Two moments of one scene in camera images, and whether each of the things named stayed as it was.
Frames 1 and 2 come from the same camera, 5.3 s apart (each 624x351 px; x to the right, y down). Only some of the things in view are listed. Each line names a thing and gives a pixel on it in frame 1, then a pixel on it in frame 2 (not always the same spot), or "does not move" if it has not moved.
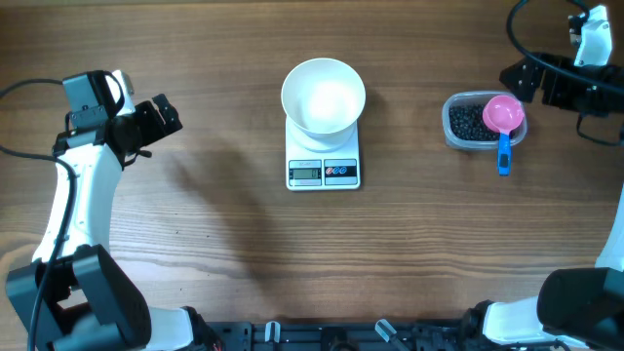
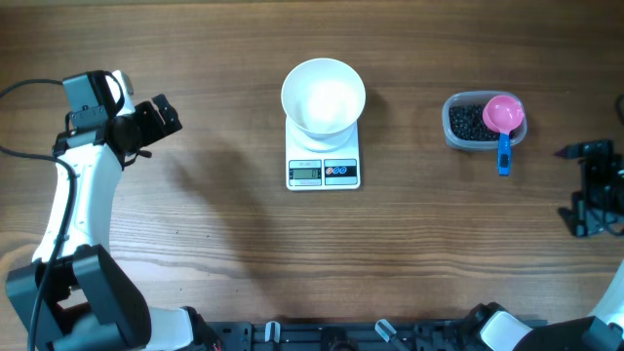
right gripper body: (561, 90) → (604, 185)
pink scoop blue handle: (503, 114) does not move
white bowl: (324, 99) does not move
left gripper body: (146, 128) does not move
